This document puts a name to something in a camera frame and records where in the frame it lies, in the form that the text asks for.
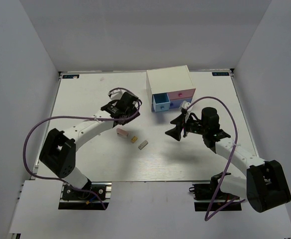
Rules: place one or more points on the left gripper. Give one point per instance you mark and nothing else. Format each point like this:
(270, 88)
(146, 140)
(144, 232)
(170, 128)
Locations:
(131, 118)

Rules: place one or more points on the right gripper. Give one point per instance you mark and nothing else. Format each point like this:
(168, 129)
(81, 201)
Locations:
(182, 122)

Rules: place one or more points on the pink correction tape dispenser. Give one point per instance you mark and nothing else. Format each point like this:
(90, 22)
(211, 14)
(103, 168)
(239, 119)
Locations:
(122, 132)

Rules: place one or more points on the light blue drawer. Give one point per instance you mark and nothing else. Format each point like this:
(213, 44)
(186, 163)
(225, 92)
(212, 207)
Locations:
(161, 102)

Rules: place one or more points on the yellow eraser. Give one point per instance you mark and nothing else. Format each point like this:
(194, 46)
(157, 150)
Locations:
(134, 139)

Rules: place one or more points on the pink drawer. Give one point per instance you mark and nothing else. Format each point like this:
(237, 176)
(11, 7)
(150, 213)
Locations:
(181, 94)

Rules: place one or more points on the white drawer cabinet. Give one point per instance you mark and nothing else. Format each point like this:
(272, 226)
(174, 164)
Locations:
(166, 80)

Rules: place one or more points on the dark blue drawer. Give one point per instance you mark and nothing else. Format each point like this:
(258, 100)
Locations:
(175, 104)

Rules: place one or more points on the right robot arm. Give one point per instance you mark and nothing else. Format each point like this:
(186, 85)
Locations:
(264, 184)

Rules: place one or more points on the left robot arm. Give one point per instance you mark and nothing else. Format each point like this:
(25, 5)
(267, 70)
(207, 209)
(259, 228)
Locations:
(60, 146)

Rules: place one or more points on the white dirty eraser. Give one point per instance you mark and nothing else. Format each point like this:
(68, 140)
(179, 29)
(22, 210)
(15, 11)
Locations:
(143, 144)

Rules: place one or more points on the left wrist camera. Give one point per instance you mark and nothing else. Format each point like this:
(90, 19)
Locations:
(115, 95)

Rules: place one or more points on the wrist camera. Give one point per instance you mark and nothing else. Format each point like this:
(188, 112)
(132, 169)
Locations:
(185, 107)
(115, 95)

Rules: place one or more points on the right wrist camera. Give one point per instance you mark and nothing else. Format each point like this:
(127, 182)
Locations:
(185, 107)

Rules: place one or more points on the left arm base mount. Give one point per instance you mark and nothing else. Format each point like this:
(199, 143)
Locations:
(71, 199)

